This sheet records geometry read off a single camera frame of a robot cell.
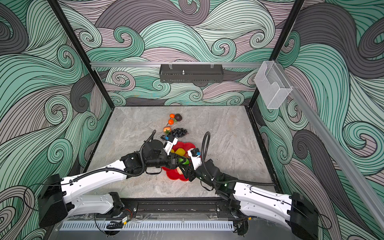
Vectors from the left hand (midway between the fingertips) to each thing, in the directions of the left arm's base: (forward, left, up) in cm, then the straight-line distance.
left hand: (185, 159), depth 71 cm
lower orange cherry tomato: (+38, +12, -18) cm, 44 cm away
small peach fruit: (+28, +13, -14) cm, 34 cm away
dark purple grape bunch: (+27, +5, -15) cm, 31 cm away
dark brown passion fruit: (+40, +6, -15) cm, 43 cm away
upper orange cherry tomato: (+43, +11, -16) cm, 47 cm away
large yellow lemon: (+11, +3, -12) cm, 17 cm away
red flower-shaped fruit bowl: (-1, +7, -17) cm, 18 cm away
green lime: (-2, -1, 0) cm, 2 cm away
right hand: (-1, +1, -3) cm, 3 cm away
